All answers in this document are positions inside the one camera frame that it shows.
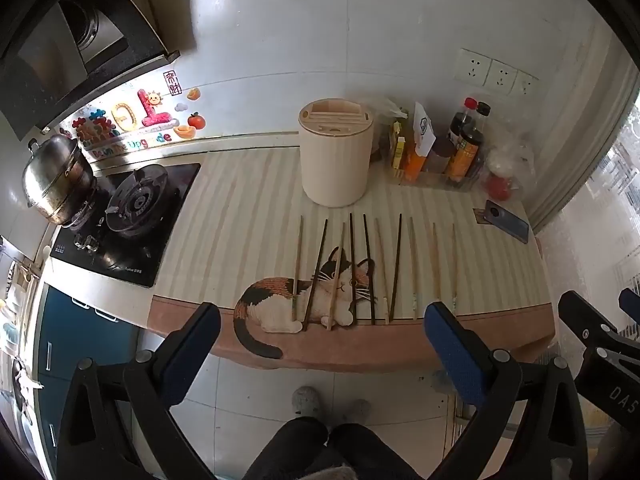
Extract dark chopstick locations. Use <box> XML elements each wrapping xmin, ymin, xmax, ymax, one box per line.
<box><xmin>362</xmin><ymin>214</ymin><xmax>376</xmax><ymax>326</ymax></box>
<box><xmin>390</xmin><ymin>213</ymin><xmax>402</xmax><ymax>321</ymax></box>
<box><xmin>349</xmin><ymin>212</ymin><xmax>357</xmax><ymax>326</ymax></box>
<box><xmin>303</xmin><ymin>218</ymin><xmax>329</xmax><ymax>332</ymax></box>

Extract blue cabinet door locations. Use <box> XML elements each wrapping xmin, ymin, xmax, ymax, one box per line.
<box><xmin>35</xmin><ymin>286</ymin><xmax>139</xmax><ymax>470</ymax></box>

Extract black gas stove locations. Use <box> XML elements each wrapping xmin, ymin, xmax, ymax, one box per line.
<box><xmin>51</xmin><ymin>162</ymin><xmax>201</xmax><ymax>288</ymax></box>

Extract plastic bag with red item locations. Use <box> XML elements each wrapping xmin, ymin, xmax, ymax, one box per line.
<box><xmin>480</xmin><ymin>125</ymin><xmax>537</xmax><ymax>202</ymax></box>

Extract clear plastic organizer tray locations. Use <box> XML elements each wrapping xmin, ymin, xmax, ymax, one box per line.
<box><xmin>383</xmin><ymin>136</ymin><xmax>480</xmax><ymax>193</ymax></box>

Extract striped cat table mat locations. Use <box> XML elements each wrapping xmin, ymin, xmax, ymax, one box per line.
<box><xmin>146</xmin><ymin>148</ymin><xmax>554</xmax><ymax>372</ymax></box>

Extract stainless steel pot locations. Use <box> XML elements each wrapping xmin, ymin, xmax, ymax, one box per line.
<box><xmin>22</xmin><ymin>133</ymin><xmax>96</xmax><ymax>228</ymax></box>

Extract red cap sauce bottle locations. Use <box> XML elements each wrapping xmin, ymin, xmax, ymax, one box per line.
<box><xmin>448</xmin><ymin>96</ymin><xmax>477</xmax><ymax>146</ymax></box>

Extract orange seasoning box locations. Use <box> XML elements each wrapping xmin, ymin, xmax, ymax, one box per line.
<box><xmin>404</xmin><ymin>102</ymin><xmax>436</xmax><ymax>182</ymax></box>

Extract yellow seasoning box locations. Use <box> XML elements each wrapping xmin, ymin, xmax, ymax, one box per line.
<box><xmin>390</xmin><ymin>119</ymin><xmax>406</xmax><ymax>179</ymax></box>

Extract cream cylindrical utensil holder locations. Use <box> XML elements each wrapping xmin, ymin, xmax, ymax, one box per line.
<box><xmin>298</xmin><ymin>99</ymin><xmax>373</xmax><ymax>208</ymax></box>

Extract black range hood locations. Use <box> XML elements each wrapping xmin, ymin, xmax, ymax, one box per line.
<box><xmin>1</xmin><ymin>0</ymin><xmax>178</xmax><ymax>139</ymax></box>

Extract white wall socket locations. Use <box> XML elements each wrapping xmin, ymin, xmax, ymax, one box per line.
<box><xmin>484</xmin><ymin>60</ymin><xmax>518</xmax><ymax>96</ymax></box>
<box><xmin>511</xmin><ymin>70</ymin><xmax>539</xmax><ymax>98</ymax></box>
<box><xmin>454</xmin><ymin>49</ymin><xmax>491</xmax><ymax>87</ymax></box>

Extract colourful wall stickers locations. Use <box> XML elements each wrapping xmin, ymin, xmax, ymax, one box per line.
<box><xmin>54</xmin><ymin>66</ymin><xmax>206</xmax><ymax>162</ymax></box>

